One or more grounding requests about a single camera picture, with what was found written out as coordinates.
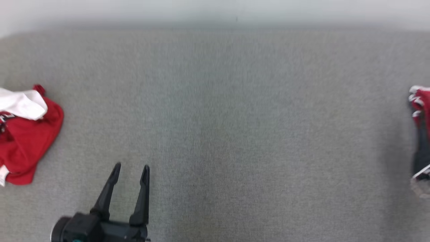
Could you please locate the folded red white-trimmed garment pile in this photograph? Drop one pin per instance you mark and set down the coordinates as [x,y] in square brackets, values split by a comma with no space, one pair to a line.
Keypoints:
[424,101]

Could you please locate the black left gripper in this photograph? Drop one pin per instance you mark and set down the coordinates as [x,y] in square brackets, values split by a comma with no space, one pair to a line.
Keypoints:
[124,233]

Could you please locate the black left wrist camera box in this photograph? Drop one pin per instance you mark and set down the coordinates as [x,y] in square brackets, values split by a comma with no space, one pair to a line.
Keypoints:
[82,227]

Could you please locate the red jersey with white sleeves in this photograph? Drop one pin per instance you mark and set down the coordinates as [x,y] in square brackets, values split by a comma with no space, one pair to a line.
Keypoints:
[27,144]

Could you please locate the teal left camera connector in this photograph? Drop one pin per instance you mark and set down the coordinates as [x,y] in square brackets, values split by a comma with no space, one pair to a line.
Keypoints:
[77,240]

